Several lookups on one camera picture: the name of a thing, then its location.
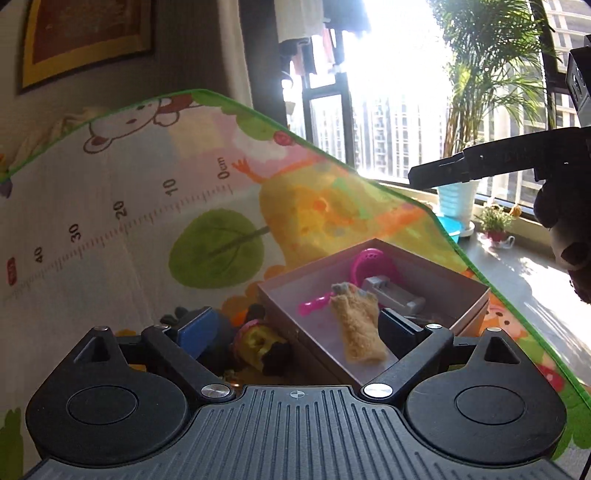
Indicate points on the pink cardboard box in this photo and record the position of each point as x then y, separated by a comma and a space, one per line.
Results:
454, 301

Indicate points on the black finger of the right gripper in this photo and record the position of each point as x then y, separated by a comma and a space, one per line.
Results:
438, 173

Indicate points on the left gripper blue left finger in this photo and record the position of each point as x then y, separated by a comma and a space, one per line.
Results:
195, 329

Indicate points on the colourful children's play mat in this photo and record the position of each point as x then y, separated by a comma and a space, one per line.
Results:
193, 200

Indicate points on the hanging white shirt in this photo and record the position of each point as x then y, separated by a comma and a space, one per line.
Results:
298, 19

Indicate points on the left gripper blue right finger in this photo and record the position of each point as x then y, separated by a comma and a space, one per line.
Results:
400, 334

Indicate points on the framed wall picture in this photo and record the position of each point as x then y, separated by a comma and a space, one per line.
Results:
63, 37

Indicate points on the small flower pot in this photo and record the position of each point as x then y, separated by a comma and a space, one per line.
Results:
495, 221

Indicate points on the pink plastic basket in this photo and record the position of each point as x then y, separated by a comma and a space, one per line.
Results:
373, 262

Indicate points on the operator right hand in glove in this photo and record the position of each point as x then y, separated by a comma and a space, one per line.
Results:
563, 208

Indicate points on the yellow red plush doll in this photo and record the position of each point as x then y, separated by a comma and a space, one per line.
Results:
259, 345

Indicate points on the tan plush paw glove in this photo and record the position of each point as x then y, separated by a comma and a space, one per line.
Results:
358, 313

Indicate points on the potted palm plant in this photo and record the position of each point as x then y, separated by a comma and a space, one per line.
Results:
496, 65

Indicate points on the white grey rectangular toy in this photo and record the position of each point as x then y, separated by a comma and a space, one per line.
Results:
391, 295

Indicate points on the black plush cat toy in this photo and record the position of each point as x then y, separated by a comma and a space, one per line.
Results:
222, 342

